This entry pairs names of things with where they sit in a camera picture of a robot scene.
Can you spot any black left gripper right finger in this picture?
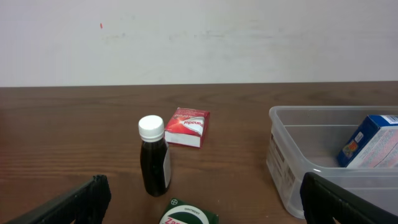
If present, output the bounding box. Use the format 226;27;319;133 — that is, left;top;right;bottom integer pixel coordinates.
300;172;397;224

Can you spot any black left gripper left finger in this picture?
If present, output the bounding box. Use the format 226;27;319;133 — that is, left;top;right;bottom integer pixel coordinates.
8;175;111;224

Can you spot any blue Kool Fever box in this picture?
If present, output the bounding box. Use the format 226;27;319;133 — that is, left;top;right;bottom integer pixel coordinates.
337;114;397;169

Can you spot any clear plastic container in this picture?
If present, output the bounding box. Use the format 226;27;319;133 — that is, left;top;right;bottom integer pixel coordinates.
266;106;397;218

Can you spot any dark syrup bottle white cap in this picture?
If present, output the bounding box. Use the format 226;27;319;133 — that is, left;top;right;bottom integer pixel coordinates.
138;115;172;197

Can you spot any green ointment box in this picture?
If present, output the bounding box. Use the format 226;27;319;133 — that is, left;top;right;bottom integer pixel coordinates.
159;198;220;224

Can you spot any red Panadol box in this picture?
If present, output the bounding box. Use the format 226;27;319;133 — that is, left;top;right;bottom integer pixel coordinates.
165;108;210;148

